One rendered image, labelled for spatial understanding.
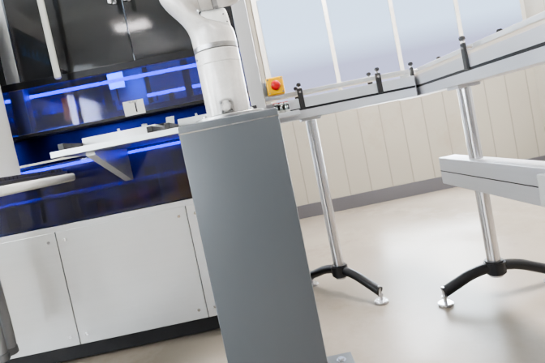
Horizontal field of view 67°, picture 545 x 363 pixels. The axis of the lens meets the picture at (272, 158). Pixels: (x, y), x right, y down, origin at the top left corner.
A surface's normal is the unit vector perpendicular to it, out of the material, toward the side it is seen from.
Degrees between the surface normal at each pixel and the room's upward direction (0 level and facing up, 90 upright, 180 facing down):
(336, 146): 90
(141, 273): 90
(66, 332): 90
